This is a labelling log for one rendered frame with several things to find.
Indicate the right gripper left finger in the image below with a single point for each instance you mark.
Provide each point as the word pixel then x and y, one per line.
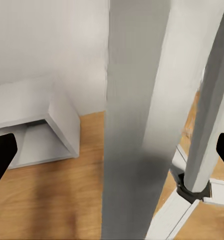
pixel 8 150

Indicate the bookcase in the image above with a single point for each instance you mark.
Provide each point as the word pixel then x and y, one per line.
pixel 33 99

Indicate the camera tripod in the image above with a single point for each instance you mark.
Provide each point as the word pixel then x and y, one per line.
pixel 158 51

